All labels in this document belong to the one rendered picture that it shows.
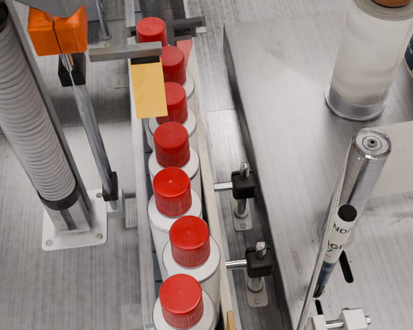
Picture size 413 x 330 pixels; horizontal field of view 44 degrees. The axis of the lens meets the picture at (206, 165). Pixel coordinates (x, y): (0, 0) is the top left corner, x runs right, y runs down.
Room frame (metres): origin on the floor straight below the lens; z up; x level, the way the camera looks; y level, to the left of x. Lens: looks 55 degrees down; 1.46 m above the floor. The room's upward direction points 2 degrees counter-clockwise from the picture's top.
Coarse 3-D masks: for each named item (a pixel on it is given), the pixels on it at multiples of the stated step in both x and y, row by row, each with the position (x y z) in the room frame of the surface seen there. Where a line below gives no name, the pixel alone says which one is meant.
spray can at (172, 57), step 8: (168, 48) 0.41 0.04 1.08; (176, 48) 0.41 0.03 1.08; (160, 56) 0.40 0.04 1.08; (168, 56) 0.40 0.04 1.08; (176, 56) 0.40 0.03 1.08; (168, 64) 0.39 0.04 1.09; (176, 64) 0.39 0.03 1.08; (184, 64) 0.40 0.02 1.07; (168, 72) 0.39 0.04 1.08; (176, 72) 0.39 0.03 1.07; (184, 72) 0.40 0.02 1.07; (168, 80) 0.39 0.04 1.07; (176, 80) 0.39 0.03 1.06; (184, 80) 0.40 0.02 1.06; (192, 80) 0.41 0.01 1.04; (192, 88) 0.40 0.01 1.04; (192, 96) 0.39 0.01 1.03; (192, 104) 0.39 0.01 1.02
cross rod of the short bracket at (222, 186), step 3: (213, 183) 0.36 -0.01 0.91; (216, 183) 0.36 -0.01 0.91; (219, 183) 0.36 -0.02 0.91; (222, 183) 0.35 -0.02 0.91; (225, 183) 0.35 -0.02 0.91; (228, 183) 0.35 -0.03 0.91; (231, 183) 0.35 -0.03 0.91; (213, 186) 0.35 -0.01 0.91; (216, 186) 0.35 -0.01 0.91; (219, 186) 0.35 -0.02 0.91; (222, 186) 0.35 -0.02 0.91; (225, 186) 0.35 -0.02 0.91; (228, 186) 0.35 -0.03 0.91; (231, 186) 0.35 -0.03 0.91; (216, 189) 0.35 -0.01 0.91; (219, 189) 0.35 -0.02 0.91; (222, 189) 0.35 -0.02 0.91; (225, 189) 0.35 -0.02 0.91; (228, 189) 0.35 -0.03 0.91; (231, 189) 0.35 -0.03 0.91
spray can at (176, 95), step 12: (168, 84) 0.36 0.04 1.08; (168, 96) 0.35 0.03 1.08; (180, 96) 0.34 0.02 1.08; (168, 108) 0.33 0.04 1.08; (180, 108) 0.34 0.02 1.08; (156, 120) 0.35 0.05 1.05; (168, 120) 0.33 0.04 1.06; (180, 120) 0.34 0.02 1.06; (192, 120) 0.35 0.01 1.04; (192, 132) 0.34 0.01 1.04; (192, 144) 0.33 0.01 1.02
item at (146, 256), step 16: (128, 0) 0.66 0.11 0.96; (128, 16) 0.62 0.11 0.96; (144, 160) 0.36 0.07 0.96; (144, 176) 0.33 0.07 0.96; (144, 192) 0.31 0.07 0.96; (144, 208) 0.29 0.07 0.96; (144, 224) 0.27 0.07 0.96; (144, 240) 0.25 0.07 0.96; (144, 256) 0.23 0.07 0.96; (144, 272) 0.22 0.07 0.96; (144, 288) 0.20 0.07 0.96; (144, 304) 0.18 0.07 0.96; (144, 320) 0.17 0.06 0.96
